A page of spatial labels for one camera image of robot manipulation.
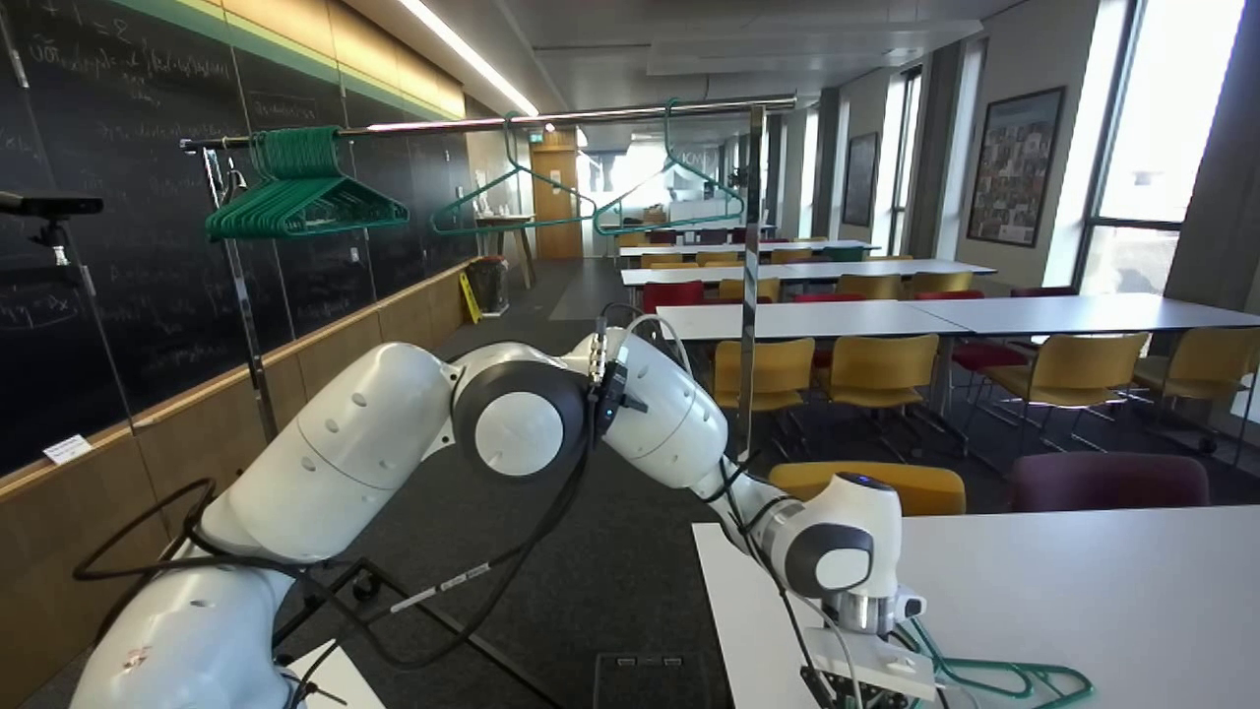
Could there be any yellow chair row middle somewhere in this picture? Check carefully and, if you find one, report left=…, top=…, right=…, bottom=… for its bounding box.
left=829, top=334, right=939, bottom=409

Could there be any green wire coat hanger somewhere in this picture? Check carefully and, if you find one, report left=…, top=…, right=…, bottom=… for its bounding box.
left=894, top=620, right=1095, bottom=709

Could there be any yellow chair row right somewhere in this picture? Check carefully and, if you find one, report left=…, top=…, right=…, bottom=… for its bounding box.
left=986, top=334, right=1144, bottom=409

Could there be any green hanger hung mid rack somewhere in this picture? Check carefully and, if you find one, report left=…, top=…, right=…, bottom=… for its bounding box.
left=431, top=126, right=596, bottom=235

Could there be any black camera on tripod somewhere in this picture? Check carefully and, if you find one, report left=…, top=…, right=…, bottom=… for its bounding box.
left=0, top=189, right=136, bottom=416

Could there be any yellow chair row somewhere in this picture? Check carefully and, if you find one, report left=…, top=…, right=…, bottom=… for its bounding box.
left=713, top=339, right=815, bottom=414
left=986, top=334, right=1144, bottom=409
left=829, top=334, right=939, bottom=409

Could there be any green hanger hung right rack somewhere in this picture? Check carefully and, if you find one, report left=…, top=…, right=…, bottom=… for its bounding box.
left=596, top=134, right=746, bottom=235

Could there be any framed picture on wall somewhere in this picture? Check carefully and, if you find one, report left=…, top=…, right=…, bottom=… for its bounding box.
left=968, top=88, right=1065, bottom=250

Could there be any black metal clothes rack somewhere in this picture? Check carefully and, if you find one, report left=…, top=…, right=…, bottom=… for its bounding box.
left=182, top=92, right=805, bottom=458

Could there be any long white background table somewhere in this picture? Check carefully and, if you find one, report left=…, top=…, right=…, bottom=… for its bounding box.
left=663, top=296, right=1260, bottom=342

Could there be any yellow chair near table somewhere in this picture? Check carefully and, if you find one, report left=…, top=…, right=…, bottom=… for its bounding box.
left=767, top=462, right=968, bottom=515

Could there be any maroon chair near table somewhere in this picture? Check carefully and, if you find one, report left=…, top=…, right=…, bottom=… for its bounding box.
left=1008, top=454, right=1208, bottom=514

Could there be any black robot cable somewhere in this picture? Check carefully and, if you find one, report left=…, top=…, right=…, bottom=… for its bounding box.
left=70, top=339, right=623, bottom=709

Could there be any green hangers bundle on rack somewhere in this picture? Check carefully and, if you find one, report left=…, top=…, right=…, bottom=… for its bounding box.
left=206, top=126, right=410, bottom=239

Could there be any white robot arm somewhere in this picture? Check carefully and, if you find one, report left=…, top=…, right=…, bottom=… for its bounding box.
left=70, top=327, right=939, bottom=709

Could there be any yellow chair row left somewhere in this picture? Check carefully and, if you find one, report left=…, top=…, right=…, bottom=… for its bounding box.
left=713, top=339, right=815, bottom=414

